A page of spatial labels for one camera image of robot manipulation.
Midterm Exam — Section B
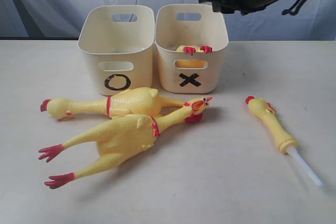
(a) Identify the headless rubber chicken body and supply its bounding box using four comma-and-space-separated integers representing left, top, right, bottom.
176, 45, 213, 68

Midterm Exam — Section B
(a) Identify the detached chicken head with tube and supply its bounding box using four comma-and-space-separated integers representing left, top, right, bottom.
245, 95, 323, 187

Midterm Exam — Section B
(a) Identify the rubber chicken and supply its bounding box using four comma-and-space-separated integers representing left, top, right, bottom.
40, 87, 212, 125
39, 97, 212, 189

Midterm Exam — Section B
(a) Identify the cream bin marked X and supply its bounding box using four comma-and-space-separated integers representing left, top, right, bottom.
155, 4, 228, 93

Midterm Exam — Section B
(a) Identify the rubber chicken front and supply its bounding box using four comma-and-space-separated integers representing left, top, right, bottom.
39, 97, 212, 189

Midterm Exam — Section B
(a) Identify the cream bin marked O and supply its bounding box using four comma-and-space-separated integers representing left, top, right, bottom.
78, 5, 155, 95

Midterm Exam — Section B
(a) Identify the rubber chicken lying rear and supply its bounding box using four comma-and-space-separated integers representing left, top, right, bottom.
40, 87, 212, 125

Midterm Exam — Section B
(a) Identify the grey backdrop curtain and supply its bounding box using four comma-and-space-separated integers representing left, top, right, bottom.
1, 0, 335, 40

